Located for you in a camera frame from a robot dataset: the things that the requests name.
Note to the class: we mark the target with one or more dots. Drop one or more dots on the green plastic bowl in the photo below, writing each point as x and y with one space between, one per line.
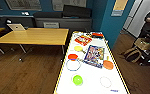
77 80

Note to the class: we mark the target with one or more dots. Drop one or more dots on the yellow plastic bowl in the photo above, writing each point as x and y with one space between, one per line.
78 48

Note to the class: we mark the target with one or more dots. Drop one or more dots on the blue colourful puzzle box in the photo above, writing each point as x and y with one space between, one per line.
95 56

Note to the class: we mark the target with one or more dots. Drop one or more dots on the black red flat case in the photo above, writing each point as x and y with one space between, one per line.
97 34

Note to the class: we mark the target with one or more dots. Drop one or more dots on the yellow game table white top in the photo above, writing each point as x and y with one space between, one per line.
91 75

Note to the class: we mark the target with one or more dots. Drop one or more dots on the grey chair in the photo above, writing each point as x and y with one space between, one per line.
51 25

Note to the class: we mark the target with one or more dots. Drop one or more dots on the dark grey sofa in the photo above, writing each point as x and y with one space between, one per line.
62 16

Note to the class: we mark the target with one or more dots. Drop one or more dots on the orange plastic bowl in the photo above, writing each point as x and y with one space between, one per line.
108 64

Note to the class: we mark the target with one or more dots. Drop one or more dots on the silver laptop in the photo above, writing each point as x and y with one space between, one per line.
16 27

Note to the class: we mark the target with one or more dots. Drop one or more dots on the yellow wall sign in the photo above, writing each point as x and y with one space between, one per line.
119 6

